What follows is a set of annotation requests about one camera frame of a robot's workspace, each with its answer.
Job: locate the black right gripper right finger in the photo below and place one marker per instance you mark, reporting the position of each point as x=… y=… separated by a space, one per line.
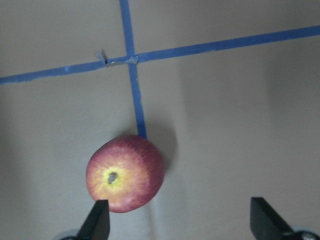
x=267 y=224

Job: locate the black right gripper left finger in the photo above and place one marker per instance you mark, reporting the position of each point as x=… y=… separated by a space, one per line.
x=97 y=224

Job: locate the red yellow apple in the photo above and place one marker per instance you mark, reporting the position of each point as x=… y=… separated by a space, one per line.
x=128 y=171

